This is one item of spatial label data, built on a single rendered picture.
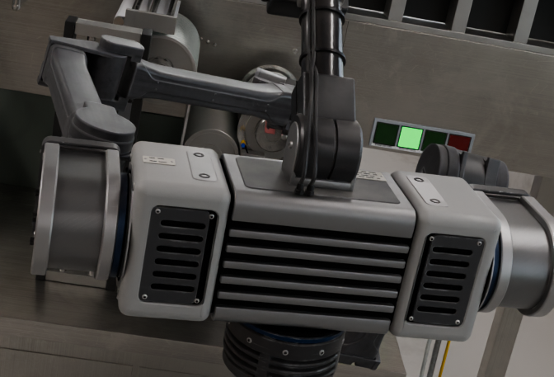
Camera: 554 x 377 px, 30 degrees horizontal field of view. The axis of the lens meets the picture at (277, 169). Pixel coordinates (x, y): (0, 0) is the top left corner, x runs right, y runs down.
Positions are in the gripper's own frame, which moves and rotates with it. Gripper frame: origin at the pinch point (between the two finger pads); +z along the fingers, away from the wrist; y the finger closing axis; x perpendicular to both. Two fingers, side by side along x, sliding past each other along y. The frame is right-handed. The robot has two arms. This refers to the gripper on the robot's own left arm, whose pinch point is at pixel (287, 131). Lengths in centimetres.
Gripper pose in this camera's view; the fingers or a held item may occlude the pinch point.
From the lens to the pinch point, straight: 207.9
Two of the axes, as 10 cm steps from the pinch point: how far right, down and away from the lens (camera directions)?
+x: 1.1, -9.4, 3.3
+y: 9.8, 1.5, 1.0
